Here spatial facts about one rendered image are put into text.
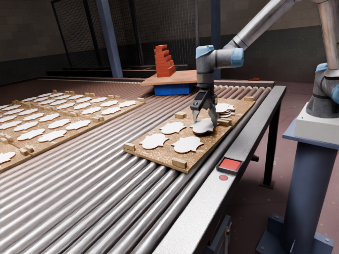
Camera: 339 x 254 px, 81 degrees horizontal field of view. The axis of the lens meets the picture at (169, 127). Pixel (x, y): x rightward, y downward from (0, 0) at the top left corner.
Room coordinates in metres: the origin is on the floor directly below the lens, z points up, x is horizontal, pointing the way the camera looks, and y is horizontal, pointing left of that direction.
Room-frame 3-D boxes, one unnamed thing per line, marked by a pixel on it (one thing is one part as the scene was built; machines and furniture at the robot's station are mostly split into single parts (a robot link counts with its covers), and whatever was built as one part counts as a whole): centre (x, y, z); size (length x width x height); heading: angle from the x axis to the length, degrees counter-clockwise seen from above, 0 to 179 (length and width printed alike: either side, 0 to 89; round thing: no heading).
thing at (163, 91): (1.81, -0.09, 0.97); 0.31 x 0.31 x 0.10; 73
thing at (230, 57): (0.88, -0.29, 1.26); 0.11 x 0.11 x 0.08; 71
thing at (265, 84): (2.79, 0.73, 0.90); 4.04 x 0.06 x 0.10; 53
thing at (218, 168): (0.60, -0.20, 0.92); 0.08 x 0.08 x 0.02; 53
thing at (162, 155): (0.85, -0.04, 0.93); 0.41 x 0.35 x 0.02; 140
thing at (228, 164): (0.60, -0.20, 0.92); 0.06 x 0.06 x 0.01; 53
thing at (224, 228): (0.43, -0.09, 0.77); 0.14 x 0.11 x 0.18; 143
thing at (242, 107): (1.17, -0.31, 0.93); 0.41 x 0.35 x 0.02; 141
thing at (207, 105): (0.90, -0.19, 1.11); 0.09 x 0.08 x 0.12; 140
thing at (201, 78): (0.89, -0.18, 1.19); 0.08 x 0.08 x 0.05
